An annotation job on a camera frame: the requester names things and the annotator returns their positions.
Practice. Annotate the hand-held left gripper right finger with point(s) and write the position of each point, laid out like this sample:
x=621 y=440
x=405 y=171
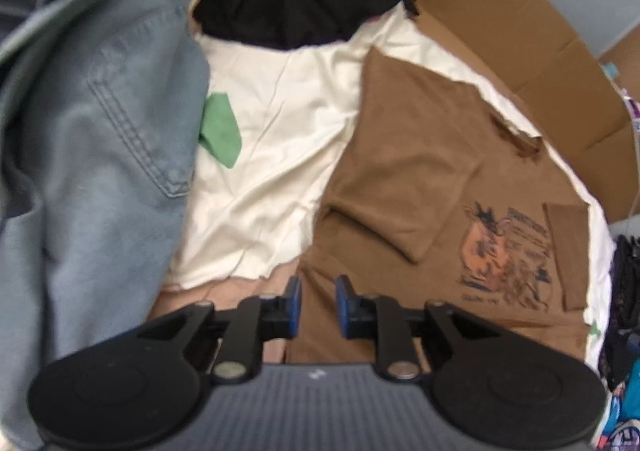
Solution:
x=342 y=303

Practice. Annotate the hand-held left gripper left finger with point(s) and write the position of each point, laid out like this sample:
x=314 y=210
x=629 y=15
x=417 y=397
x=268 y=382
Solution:
x=295 y=303

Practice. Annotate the brown printed t-shirt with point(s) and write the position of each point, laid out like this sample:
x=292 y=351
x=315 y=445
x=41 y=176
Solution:
x=400 y=141

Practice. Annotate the stack of dark patterned clothes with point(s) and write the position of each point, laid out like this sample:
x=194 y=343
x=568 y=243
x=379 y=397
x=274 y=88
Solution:
x=625 y=306

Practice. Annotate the white bear-print bed sheet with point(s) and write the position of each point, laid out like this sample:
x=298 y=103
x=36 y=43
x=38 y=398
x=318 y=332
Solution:
x=280 y=131

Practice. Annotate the blue-grey jeans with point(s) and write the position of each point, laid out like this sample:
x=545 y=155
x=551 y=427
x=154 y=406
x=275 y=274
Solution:
x=100 y=156

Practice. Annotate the blue colourful printed cloth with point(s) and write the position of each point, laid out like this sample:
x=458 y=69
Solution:
x=622 y=421

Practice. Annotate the brown cardboard sheet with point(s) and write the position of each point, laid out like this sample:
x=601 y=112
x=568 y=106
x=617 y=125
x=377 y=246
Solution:
x=525 y=31

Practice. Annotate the purple and white item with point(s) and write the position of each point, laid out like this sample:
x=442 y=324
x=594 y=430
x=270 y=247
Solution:
x=634 y=106

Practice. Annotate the teal cup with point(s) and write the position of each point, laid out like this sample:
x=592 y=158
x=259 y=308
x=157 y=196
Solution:
x=612 y=71

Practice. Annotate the brown cardboard box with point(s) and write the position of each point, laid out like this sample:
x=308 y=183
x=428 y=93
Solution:
x=625 y=46

